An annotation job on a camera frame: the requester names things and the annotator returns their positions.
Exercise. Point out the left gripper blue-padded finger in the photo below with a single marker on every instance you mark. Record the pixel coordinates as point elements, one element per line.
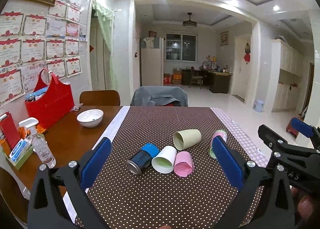
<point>305,128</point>

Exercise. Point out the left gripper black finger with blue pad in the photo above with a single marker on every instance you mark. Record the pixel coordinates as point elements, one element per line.
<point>275,209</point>
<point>47,208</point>

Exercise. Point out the white paper cup green inside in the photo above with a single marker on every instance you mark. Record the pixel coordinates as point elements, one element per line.
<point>164,161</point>

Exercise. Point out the pink patterned cup green inside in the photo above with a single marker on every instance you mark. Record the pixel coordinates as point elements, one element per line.
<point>220,133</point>

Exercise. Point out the pink paper cup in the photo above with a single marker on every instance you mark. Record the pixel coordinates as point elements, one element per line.
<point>183,165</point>

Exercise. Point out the pale green plastic cup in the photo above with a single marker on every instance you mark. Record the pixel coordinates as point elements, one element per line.
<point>186,138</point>

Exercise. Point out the person's right hand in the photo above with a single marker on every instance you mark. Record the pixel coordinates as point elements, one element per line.
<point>306,209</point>

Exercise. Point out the person's left hand thumb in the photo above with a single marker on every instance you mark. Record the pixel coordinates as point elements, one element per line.
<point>165,227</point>

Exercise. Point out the near wooden chair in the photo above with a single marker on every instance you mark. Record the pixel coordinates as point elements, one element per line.
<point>15,202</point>

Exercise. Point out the clear spray bottle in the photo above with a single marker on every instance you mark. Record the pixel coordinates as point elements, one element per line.
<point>38,142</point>

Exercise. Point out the green tray organizer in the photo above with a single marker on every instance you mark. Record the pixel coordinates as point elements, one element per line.
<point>6,150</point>

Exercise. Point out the blue trash bin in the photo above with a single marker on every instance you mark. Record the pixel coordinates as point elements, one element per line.
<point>259,106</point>

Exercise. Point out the blue white tissue pack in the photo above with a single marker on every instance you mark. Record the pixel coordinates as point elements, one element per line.
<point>21,147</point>

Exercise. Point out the red box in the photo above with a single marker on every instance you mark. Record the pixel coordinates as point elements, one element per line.
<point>9,130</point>

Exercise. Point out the white ceramic bowl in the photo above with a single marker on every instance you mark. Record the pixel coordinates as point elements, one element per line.
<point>90,118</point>

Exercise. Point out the blue black metal can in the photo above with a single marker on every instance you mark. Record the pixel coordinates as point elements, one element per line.
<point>142,159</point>

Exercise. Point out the red felt bag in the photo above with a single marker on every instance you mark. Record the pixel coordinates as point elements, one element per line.
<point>54,104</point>

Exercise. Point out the dark wooden desk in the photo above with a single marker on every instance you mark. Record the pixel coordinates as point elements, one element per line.
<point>217,82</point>

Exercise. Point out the wooden chair back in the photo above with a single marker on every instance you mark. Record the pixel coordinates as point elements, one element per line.
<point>100,98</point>

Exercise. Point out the wooden desk chair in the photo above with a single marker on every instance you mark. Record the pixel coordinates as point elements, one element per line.
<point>195,78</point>

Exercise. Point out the chair with grey cover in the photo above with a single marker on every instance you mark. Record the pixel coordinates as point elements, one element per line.
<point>159,96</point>

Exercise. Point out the ceiling lamp fan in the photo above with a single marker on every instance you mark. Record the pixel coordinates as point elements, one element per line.
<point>189,23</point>

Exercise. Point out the green door curtain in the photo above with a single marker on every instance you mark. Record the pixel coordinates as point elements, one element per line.
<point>106,17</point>

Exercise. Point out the cream wall cabinet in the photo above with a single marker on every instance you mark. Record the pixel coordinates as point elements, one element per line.
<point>286,73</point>

